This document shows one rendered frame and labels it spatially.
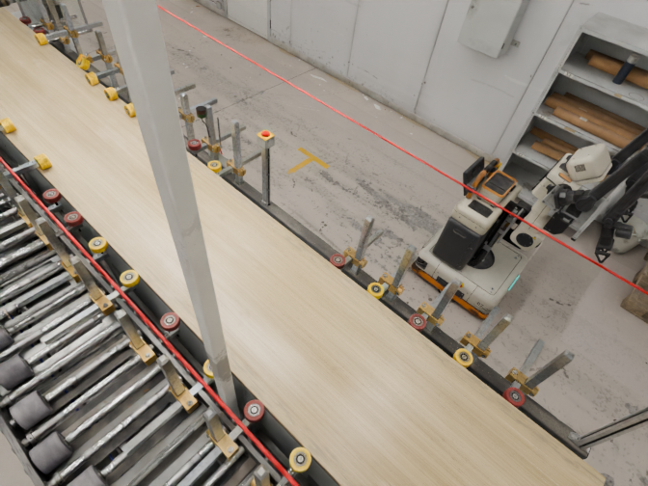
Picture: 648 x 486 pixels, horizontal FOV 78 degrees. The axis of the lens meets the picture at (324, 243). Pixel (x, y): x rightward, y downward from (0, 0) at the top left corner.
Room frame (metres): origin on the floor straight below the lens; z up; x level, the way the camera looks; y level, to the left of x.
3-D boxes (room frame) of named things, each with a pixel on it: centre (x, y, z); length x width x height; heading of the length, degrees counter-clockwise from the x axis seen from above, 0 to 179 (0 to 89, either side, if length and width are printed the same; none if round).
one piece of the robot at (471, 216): (2.06, -1.07, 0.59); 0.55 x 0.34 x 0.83; 145
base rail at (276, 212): (2.04, 0.77, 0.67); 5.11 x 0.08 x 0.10; 55
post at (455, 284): (1.07, -0.61, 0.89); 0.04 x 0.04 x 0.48; 55
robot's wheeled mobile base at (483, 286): (2.01, -1.15, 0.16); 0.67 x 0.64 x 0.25; 55
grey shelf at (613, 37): (3.04, -2.00, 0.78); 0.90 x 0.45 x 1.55; 55
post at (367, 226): (1.36, -0.20, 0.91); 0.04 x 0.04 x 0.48; 55
